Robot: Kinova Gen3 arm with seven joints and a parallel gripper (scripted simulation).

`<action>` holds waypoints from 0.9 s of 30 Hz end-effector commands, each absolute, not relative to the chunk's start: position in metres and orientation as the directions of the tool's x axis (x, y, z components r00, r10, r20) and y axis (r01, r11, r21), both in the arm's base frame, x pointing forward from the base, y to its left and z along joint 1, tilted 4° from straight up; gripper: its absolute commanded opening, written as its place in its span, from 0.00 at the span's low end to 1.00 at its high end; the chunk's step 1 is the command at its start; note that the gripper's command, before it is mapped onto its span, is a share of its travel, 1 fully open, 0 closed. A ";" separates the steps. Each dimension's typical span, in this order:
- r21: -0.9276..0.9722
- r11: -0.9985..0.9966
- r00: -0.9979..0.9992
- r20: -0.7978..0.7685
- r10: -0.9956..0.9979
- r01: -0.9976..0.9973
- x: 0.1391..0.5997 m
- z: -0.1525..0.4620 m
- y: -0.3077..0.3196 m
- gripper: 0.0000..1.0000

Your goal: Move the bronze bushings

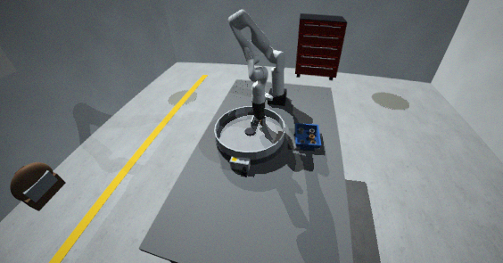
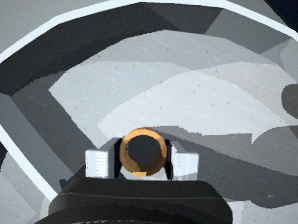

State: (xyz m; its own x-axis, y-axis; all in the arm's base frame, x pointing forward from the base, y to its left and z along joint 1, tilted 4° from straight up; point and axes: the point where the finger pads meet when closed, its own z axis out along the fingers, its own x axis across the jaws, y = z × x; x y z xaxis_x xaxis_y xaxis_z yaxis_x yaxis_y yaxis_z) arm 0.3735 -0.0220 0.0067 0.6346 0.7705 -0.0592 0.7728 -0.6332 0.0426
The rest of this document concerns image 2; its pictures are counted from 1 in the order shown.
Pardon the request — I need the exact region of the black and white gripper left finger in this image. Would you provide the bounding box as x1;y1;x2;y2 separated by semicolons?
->
86;137;123;179

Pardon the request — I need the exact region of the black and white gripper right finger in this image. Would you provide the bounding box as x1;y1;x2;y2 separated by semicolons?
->
164;139;199;181

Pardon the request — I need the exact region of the bronze bushing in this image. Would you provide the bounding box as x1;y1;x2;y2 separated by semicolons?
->
120;127;167;177

